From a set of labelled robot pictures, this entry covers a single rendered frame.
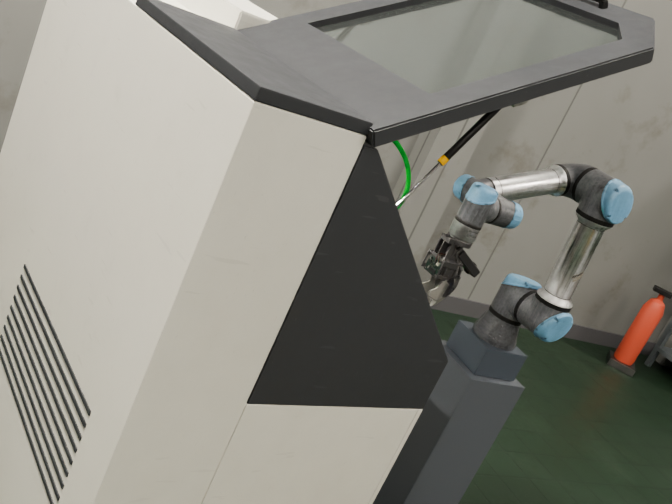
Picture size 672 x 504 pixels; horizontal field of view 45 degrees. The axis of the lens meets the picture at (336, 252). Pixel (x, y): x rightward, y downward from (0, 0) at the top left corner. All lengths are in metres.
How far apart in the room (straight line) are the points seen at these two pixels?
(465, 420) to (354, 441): 0.61
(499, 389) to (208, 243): 1.37
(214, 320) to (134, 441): 0.32
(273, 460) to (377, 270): 0.56
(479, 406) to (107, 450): 1.29
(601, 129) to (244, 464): 4.26
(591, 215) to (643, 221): 4.04
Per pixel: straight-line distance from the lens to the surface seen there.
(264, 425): 1.97
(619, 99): 5.81
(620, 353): 6.52
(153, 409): 1.79
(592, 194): 2.45
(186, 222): 1.64
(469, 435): 2.76
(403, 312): 1.99
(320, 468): 2.19
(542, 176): 2.44
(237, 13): 2.26
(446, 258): 2.15
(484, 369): 2.65
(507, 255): 5.77
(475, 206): 2.12
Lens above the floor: 1.73
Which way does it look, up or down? 17 degrees down
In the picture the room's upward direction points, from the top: 25 degrees clockwise
